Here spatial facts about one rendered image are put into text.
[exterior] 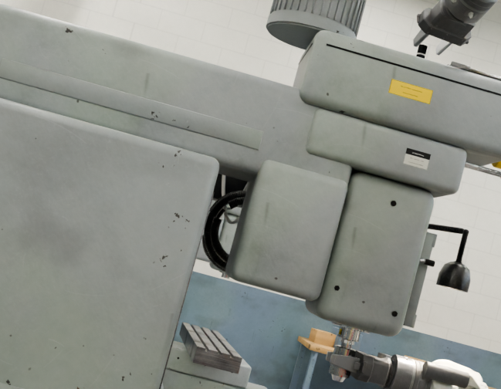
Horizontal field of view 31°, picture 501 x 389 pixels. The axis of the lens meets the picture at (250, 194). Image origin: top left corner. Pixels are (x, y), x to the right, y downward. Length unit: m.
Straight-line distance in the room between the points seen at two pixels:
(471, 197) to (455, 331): 1.29
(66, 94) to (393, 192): 0.70
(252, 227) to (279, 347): 6.73
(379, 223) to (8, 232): 0.74
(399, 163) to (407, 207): 0.09
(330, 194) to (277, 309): 6.68
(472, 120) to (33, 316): 0.96
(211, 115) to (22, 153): 0.39
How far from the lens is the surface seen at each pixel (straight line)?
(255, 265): 1.82
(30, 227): 1.73
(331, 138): 1.86
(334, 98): 1.86
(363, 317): 1.88
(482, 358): 8.98
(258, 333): 8.50
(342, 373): 1.96
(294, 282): 1.83
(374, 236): 1.88
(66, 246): 1.72
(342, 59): 1.88
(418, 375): 1.98
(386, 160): 1.87
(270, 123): 1.85
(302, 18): 1.92
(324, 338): 8.08
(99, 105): 1.85
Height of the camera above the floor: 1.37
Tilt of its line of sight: 4 degrees up
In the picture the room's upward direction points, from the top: 15 degrees clockwise
